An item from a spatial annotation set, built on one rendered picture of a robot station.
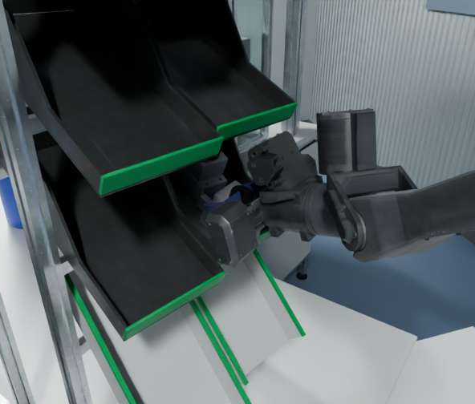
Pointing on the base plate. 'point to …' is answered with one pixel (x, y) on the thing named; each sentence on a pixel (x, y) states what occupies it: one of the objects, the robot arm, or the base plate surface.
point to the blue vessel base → (6, 191)
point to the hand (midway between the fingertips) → (237, 202)
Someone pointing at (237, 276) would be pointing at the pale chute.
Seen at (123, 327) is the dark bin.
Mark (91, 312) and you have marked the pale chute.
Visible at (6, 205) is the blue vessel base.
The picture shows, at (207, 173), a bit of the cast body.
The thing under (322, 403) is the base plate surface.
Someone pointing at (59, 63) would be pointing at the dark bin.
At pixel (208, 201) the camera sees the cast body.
